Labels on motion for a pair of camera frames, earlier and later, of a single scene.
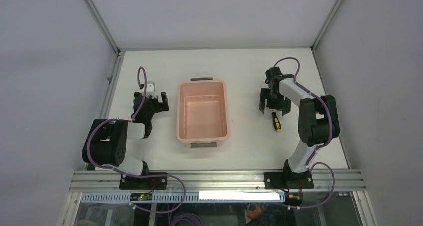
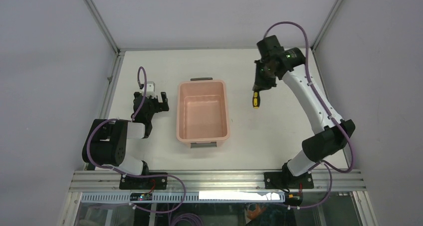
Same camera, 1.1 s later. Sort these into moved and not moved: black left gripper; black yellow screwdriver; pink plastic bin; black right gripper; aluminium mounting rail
Moved: black right gripper; black yellow screwdriver
Not moved: aluminium mounting rail; black left gripper; pink plastic bin
